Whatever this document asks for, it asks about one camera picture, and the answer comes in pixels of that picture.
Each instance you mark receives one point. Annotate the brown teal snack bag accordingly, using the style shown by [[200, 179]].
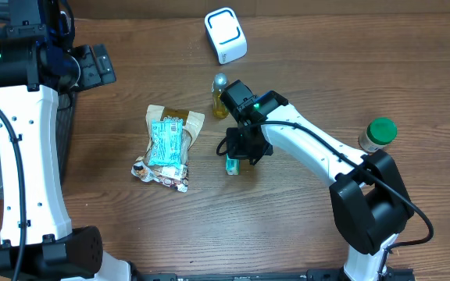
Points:
[[171, 133]]

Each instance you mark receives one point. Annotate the white barcode scanner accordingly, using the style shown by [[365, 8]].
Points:
[[225, 35]]

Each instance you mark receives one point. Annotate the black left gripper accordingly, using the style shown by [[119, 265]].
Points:
[[94, 76]]

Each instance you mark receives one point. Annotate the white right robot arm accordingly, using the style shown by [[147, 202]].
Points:
[[368, 197]]

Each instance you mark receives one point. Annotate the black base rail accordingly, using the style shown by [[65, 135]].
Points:
[[309, 275]]

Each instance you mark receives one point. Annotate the Kleenex tissue pack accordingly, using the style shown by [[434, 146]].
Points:
[[232, 166]]

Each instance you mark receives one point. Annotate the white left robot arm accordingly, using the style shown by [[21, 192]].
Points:
[[39, 63]]

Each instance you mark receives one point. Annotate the green lid jar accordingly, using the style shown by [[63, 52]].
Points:
[[378, 134]]

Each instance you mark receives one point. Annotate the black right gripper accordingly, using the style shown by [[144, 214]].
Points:
[[246, 147]]

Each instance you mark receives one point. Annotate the yellow liquid bottle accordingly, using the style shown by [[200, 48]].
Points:
[[220, 82]]

